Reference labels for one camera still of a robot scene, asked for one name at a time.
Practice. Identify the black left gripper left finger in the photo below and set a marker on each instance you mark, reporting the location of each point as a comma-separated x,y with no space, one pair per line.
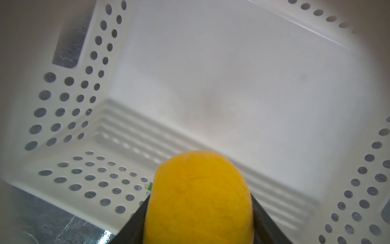
133,230

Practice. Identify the white perforated plastic basket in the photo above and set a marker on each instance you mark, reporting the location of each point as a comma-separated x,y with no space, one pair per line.
96,95

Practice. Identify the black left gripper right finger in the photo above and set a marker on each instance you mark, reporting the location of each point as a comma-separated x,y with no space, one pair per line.
266,230

